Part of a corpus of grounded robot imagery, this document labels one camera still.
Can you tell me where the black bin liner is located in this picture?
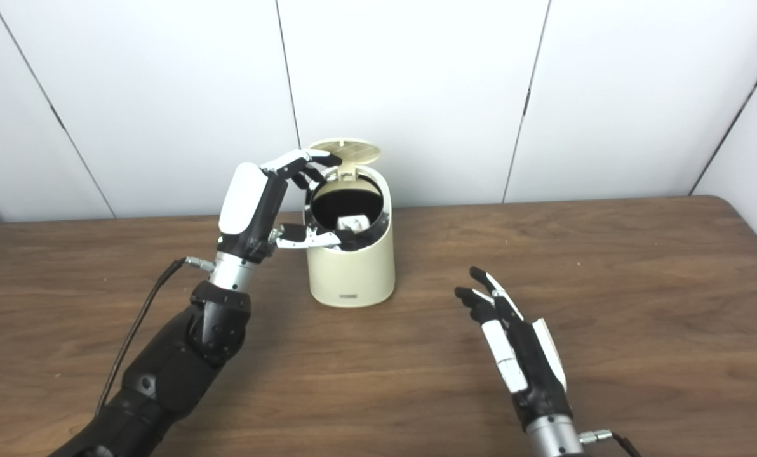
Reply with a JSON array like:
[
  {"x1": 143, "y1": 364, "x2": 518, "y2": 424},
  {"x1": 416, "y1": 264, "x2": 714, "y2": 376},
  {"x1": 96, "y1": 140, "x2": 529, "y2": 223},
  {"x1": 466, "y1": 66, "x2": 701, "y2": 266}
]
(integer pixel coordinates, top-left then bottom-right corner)
[{"x1": 305, "y1": 184, "x2": 392, "y2": 253}]

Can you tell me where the cream-colored bin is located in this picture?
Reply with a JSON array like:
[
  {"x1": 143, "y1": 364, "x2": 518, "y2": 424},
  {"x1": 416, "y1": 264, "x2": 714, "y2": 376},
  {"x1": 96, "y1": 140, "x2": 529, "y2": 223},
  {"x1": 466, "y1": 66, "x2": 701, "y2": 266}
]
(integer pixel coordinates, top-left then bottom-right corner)
[{"x1": 303, "y1": 139, "x2": 396, "y2": 308}]

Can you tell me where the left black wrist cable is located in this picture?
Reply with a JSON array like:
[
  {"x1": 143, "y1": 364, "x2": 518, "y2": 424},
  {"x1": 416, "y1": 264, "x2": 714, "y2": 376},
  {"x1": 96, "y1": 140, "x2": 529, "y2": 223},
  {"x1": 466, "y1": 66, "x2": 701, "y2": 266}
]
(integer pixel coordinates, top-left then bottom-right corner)
[{"x1": 94, "y1": 256, "x2": 217, "y2": 416}]

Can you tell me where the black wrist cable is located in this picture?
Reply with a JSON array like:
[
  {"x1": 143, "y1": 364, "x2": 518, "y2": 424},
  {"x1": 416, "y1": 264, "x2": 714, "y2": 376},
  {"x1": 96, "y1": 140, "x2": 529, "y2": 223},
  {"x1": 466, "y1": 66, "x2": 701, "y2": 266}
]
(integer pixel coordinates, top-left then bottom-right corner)
[
  {"x1": 94, "y1": 256, "x2": 217, "y2": 416},
  {"x1": 579, "y1": 429, "x2": 643, "y2": 457}
]

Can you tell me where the cream round bin lid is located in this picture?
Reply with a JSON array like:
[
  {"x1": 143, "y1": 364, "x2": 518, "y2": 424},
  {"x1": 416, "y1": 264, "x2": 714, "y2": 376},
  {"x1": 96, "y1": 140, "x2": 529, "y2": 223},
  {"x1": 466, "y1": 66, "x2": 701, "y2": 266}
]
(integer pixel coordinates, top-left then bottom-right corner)
[{"x1": 309, "y1": 139, "x2": 382, "y2": 182}]

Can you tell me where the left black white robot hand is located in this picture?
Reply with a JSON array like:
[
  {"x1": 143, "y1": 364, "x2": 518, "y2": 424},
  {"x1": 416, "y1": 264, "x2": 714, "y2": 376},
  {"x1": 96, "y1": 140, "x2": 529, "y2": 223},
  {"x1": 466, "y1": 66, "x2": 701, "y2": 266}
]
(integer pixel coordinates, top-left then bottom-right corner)
[{"x1": 217, "y1": 149, "x2": 343, "y2": 264}]

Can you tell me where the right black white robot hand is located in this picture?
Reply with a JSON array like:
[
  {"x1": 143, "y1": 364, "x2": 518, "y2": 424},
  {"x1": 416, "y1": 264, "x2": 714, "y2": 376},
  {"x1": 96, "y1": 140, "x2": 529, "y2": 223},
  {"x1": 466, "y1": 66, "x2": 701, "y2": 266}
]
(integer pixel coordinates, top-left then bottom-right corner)
[{"x1": 454, "y1": 267, "x2": 573, "y2": 432}]

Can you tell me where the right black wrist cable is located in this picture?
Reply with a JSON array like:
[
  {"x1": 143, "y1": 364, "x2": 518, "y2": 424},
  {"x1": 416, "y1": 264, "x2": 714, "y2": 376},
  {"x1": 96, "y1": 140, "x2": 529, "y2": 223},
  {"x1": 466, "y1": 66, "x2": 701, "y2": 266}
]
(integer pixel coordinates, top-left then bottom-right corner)
[{"x1": 579, "y1": 429, "x2": 643, "y2": 457}]

